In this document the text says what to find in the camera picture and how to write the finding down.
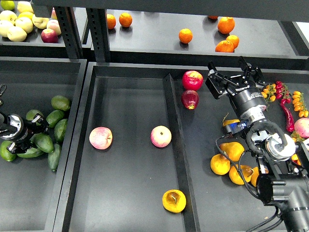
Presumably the red chili pepper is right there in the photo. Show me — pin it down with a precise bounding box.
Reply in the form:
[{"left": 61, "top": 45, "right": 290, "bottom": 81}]
[{"left": 280, "top": 99, "right": 295, "bottom": 133}]

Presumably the bright green lime avocado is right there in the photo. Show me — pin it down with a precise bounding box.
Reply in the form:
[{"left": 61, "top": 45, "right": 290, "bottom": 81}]
[{"left": 0, "top": 140, "right": 17, "bottom": 162}]

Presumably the black centre tray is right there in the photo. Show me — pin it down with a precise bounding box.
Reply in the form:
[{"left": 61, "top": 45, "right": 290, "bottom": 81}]
[{"left": 54, "top": 63, "right": 275, "bottom": 232}]

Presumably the red cherry tomato bunch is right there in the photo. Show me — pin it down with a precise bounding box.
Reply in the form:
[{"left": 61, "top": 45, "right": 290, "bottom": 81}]
[{"left": 275, "top": 81, "right": 291, "bottom": 104}]

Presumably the white label card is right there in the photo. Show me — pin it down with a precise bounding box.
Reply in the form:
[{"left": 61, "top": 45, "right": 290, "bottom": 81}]
[{"left": 303, "top": 138, "right": 309, "bottom": 149}]

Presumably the dark red apple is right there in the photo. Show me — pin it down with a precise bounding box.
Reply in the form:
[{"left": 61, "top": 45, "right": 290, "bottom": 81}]
[{"left": 181, "top": 90, "right": 199, "bottom": 110}]

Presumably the pink peach right edge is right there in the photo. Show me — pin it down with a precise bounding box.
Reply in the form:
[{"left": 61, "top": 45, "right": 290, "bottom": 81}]
[{"left": 294, "top": 118, "right": 309, "bottom": 139}]

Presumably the yellow pear with stem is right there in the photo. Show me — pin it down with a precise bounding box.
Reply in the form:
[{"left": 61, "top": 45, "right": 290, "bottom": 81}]
[{"left": 222, "top": 113, "right": 240, "bottom": 127}]

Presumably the pink apple left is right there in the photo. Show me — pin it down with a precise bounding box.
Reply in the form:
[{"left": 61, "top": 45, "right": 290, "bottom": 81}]
[{"left": 89, "top": 127, "right": 112, "bottom": 150}]

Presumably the yellow pear left pile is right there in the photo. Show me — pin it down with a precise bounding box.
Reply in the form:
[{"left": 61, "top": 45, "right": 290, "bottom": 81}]
[{"left": 210, "top": 154, "right": 230, "bottom": 175}]

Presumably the dark green avocado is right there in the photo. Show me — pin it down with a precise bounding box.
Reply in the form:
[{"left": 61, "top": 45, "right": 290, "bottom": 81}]
[{"left": 32, "top": 133, "right": 54, "bottom": 153}]

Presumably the orange centre shelf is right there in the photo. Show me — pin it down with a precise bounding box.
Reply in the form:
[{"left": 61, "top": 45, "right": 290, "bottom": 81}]
[{"left": 178, "top": 28, "right": 193, "bottom": 44}]

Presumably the yellow pear middle pile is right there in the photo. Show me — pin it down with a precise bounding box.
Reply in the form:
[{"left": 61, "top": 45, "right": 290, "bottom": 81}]
[{"left": 228, "top": 165, "right": 254, "bottom": 185}]

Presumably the dark avocado lower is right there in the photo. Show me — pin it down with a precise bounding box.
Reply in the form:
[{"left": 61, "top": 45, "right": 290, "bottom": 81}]
[{"left": 17, "top": 147, "right": 44, "bottom": 159}]

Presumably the bright red apple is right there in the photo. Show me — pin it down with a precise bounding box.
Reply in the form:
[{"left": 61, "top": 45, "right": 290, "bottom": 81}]
[{"left": 182, "top": 71, "right": 204, "bottom": 91}]

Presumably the yellow pear upper pile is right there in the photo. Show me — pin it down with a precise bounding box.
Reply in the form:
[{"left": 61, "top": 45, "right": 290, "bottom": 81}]
[{"left": 219, "top": 142, "right": 245, "bottom": 162}]

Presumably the green avocado round left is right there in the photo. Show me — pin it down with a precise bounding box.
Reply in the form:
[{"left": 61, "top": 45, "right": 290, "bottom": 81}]
[{"left": 26, "top": 109, "right": 43, "bottom": 121}]

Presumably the yellow pear pile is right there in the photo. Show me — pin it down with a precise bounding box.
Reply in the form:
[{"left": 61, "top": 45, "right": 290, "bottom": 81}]
[
  {"left": 228, "top": 165, "right": 254, "bottom": 185},
  {"left": 219, "top": 142, "right": 245, "bottom": 162},
  {"left": 250, "top": 166, "right": 259, "bottom": 187},
  {"left": 210, "top": 154, "right": 230, "bottom": 175}
]

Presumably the mixed cherry tomato bunch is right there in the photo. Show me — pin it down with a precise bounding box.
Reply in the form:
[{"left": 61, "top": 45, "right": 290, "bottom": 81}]
[{"left": 291, "top": 131, "right": 305, "bottom": 165}]

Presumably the black left upper shelf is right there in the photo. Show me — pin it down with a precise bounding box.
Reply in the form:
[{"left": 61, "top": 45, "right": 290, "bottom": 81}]
[{"left": 0, "top": 29, "right": 68, "bottom": 58}]

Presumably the orange front right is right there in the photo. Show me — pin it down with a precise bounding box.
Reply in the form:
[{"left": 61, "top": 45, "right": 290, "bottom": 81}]
[{"left": 215, "top": 40, "right": 235, "bottom": 53}]

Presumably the black left tray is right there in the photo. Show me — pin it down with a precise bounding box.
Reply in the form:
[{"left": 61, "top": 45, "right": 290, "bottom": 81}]
[{"left": 0, "top": 57, "right": 86, "bottom": 232}]

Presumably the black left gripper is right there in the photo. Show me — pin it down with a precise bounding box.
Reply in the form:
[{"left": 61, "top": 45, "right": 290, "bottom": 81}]
[{"left": 6, "top": 113, "right": 49, "bottom": 154}]

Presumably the black tray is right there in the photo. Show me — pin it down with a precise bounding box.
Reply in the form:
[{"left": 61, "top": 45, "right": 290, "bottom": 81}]
[
  {"left": 54, "top": 63, "right": 275, "bottom": 232},
  {"left": 0, "top": 57, "right": 86, "bottom": 232}
]

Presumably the pink apple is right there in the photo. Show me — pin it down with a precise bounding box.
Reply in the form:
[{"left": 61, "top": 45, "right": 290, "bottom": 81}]
[
  {"left": 89, "top": 127, "right": 112, "bottom": 150},
  {"left": 150, "top": 126, "right": 171, "bottom": 148}
]

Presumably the green avocado by tray edge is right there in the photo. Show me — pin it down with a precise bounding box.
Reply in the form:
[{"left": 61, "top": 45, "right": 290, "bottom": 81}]
[{"left": 54, "top": 118, "right": 68, "bottom": 143}]

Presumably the orange under top shelf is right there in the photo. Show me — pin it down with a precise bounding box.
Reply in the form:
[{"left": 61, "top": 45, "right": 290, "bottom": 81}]
[{"left": 208, "top": 15, "right": 218, "bottom": 20}]

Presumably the orange cherry tomato bunch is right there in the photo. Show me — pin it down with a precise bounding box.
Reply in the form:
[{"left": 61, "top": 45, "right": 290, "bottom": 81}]
[{"left": 261, "top": 84, "right": 276, "bottom": 110}]

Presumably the yellow cherry tomato bunch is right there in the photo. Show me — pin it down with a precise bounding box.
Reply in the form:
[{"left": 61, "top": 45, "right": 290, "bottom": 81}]
[{"left": 292, "top": 91, "right": 309, "bottom": 118}]

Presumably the black shelf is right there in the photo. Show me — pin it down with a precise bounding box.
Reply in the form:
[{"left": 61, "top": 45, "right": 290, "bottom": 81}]
[
  {"left": 108, "top": 11, "right": 309, "bottom": 71},
  {"left": 0, "top": 29, "right": 68, "bottom": 58}
]

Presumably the green avocado top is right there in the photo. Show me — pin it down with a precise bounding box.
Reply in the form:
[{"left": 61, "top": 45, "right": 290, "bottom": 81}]
[{"left": 51, "top": 95, "right": 71, "bottom": 111}]

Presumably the orange large right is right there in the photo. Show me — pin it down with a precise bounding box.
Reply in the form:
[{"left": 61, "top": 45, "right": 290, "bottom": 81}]
[{"left": 217, "top": 17, "right": 235, "bottom": 34}]

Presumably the pink apple centre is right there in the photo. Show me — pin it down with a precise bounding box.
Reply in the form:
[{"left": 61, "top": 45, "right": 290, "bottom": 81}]
[{"left": 150, "top": 126, "right": 171, "bottom": 148}]

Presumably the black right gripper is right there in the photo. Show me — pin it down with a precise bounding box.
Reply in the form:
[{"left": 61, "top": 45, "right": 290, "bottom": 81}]
[{"left": 205, "top": 56, "right": 267, "bottom": 115}]

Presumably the yellow pear stem up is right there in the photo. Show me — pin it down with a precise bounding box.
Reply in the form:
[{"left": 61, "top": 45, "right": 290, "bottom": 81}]
[{"left": 162, "top": 189, "right": 186, "bottom": 213}]

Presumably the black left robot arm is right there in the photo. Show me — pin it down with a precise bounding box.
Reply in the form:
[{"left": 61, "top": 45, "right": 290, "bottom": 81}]
[{"left": 0, "top": 113, "right": 49, "bottom": 154}]

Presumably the orange small right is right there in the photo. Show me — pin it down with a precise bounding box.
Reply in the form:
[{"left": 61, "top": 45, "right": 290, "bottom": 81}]
[{"left": 226, "top": 35, "right": 239, "bottom": 49}]

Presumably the green avocado slanted middle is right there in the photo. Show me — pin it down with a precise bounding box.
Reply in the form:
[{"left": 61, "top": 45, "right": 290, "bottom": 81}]
[{"left": 46, "top": 110, "right": 65, "bottom": 128}]

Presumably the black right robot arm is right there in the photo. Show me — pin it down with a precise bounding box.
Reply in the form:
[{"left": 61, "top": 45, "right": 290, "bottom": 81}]
[{"left": 206, "top": 58, "right": 309, "bottom": 232}]

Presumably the yellow pear right pile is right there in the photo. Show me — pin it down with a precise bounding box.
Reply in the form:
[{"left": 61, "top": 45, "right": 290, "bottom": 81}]
[{"left": 250, "top": 166, "right": 259, "bottom": 187}]

